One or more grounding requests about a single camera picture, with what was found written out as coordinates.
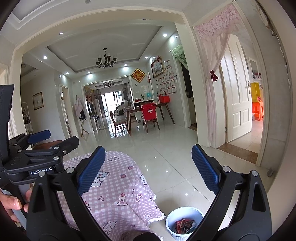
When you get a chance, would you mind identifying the chair with red cover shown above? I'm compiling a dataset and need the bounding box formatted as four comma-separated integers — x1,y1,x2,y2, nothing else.
140,102,160,133

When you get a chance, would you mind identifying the red printed carton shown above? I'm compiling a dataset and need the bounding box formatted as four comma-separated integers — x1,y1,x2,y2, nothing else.
175,218,197,235

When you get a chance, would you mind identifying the blue white trash bin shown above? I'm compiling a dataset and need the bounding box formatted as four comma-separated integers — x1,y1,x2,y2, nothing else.
165,206,204,240

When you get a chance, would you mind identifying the pink floral door curtain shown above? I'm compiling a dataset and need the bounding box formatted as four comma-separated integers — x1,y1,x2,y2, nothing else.
193,3,242,145

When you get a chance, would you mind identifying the green door curtain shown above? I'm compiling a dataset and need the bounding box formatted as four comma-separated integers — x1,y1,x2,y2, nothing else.
171,44,188,69

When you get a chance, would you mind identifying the orange plastic stool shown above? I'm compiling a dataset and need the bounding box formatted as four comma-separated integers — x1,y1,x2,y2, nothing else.
252,100,264,121

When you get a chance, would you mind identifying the red upholstered bench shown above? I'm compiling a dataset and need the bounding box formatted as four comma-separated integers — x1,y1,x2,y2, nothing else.
33,140,62,150

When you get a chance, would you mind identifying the wooden coat stand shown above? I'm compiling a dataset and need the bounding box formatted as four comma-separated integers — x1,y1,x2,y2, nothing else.
74,95,89,137

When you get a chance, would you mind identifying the person's dark knee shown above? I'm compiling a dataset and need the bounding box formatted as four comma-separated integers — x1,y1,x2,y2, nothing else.
120,230,161,241

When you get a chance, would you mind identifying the red gift bag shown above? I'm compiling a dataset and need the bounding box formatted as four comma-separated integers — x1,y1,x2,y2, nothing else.
159,89,170,103

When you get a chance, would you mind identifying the dark wooden dining table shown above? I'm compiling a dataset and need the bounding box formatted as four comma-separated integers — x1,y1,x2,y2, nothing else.
124,103,175,136

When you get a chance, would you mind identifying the white panel door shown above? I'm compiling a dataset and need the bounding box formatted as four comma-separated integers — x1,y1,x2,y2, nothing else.
220,34,252,143

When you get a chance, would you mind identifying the framed wall picture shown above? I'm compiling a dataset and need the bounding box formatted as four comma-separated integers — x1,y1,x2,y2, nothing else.
32,92,44,110

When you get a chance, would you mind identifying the large framed painting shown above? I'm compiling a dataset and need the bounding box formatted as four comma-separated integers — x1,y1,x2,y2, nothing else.
151,56,164,78

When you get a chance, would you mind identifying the black chandelier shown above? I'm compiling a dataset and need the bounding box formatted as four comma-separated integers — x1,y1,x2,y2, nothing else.
96,48,117,69

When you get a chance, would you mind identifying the person's left hand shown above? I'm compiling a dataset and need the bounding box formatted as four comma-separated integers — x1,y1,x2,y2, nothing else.
1,184,33,222

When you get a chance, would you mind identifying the pink checkered tablecloth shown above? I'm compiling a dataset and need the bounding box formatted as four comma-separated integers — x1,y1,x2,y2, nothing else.
55,150,166,241

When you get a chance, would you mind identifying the wooden dining chair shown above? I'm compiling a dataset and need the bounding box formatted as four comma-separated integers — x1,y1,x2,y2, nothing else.
109,111,127,137

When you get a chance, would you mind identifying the red diamond wall decoration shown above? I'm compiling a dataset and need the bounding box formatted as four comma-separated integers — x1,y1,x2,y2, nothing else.
131,68,147,83

